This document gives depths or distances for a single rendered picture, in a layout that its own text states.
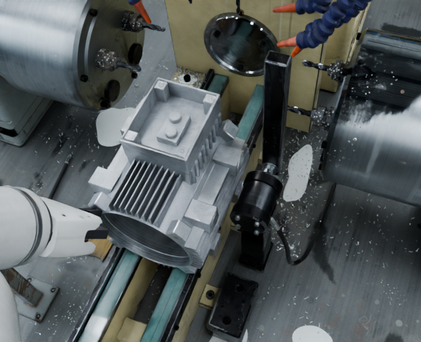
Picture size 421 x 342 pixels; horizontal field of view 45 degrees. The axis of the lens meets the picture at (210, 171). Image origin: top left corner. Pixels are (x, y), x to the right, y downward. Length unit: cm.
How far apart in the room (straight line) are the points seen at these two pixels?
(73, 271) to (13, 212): 52
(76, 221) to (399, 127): 44
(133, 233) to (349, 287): 40
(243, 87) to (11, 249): 68
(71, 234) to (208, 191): 23
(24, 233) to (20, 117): 67
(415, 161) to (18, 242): 52
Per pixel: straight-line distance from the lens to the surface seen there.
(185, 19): 99
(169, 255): 83
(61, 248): 58
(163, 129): 73
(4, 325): 31
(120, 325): 91
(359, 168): 77
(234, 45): 98
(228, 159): 75
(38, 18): 92
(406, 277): 100
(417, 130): 74
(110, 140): 114
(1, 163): 120
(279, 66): 63
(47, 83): 94
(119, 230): 83
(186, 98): 77
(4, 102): 112
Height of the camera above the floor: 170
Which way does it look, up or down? 58 degrees down
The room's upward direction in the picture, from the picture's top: 8 degrees counter-clockwise
